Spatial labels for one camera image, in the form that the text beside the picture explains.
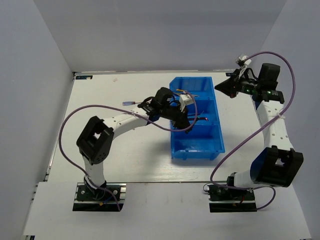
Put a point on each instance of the green black screwdriver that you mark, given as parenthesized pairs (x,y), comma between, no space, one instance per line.
(202,119)

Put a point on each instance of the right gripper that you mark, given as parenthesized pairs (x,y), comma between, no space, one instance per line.
(230,86)

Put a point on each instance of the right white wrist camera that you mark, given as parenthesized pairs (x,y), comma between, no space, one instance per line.
(243,61)

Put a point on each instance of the right corner label sticker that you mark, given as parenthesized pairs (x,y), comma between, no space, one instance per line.
(230,74)

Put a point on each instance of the blue-handled screwdriver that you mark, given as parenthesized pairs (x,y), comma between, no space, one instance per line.
(129,103)

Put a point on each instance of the left corner label sticker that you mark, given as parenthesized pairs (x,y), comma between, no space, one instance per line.
(83,77)

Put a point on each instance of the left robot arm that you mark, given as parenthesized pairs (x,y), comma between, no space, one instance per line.
(96,138)

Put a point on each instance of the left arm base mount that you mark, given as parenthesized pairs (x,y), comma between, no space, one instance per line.
(86,201)

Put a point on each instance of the yellow-handled pliers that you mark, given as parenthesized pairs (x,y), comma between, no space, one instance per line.
(179,92)

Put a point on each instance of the large brown hex key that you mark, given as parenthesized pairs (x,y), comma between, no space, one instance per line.
(193,115)

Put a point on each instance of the blue bottom storage bin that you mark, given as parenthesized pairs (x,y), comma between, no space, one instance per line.
(202,142)

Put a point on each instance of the blue storage bin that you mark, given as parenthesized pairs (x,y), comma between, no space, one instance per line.
(207,108)
(202,142)
(202,86)

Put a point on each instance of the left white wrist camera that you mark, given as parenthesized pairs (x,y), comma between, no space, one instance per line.
(185,100)

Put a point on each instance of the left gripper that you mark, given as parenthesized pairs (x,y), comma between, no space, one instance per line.
(181,121)

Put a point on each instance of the blue top storage bin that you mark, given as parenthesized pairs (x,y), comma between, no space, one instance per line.
(202,86)

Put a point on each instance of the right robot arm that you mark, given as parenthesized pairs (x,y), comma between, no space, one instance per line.
(278,163)

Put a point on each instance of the corner label sticker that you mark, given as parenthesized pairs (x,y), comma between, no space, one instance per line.
(83,77)
(230,74)

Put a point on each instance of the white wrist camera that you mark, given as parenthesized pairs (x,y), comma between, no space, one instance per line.
(243,61)
(185,100)

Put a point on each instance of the blue middle storage bin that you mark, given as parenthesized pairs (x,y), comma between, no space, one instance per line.
(207,108)

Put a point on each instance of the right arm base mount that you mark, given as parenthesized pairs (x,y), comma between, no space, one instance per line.
(224,200)

